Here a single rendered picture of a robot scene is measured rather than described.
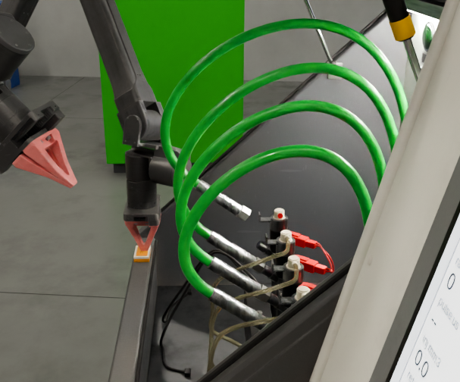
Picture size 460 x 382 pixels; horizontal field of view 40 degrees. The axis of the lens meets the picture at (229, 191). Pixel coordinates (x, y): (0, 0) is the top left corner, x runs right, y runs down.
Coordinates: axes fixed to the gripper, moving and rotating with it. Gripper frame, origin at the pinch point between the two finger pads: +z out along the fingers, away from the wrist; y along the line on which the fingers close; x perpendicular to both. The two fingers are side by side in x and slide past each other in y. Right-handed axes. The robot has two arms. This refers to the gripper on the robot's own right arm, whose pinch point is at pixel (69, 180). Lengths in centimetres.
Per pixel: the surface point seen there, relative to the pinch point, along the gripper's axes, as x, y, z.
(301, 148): -5.5, 27.9, 15.6
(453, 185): -28, 41, 21
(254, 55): 653, -129, 8
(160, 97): 325, -116, -17
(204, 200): -8.4, 16.3, 12.6
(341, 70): 11.7, 34.0, 14.0
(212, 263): -0.6, 7.0, 20.6
